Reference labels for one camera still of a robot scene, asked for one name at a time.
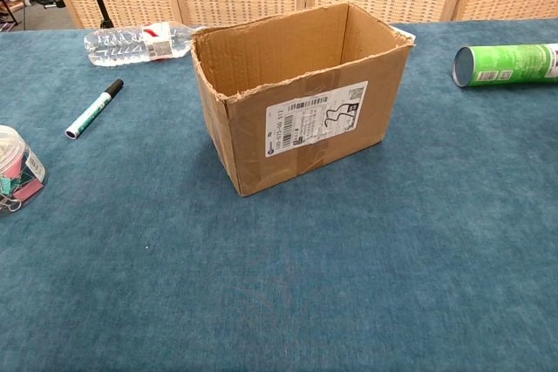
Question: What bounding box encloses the green and white marker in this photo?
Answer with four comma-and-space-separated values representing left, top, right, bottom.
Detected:
65, 78, 125, 139

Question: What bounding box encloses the blue velvet tablecloth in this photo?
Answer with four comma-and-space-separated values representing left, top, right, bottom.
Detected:
0, 17, 558, 372

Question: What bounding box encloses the green cylindrical chips can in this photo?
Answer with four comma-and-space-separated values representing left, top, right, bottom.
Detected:
453, 43, 558, 88

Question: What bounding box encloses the clear jar of binder clips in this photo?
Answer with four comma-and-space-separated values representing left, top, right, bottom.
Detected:
0, 125, 49, 219

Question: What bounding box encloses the white paper piece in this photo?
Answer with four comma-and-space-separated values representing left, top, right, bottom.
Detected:
393, 25, 416, 44

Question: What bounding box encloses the clear plastic water bottle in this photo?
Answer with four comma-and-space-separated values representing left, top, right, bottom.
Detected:
83, 21, 207, 68

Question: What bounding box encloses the open brown cardboard box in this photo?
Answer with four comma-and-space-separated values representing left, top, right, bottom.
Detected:
190, 2, 415, 198

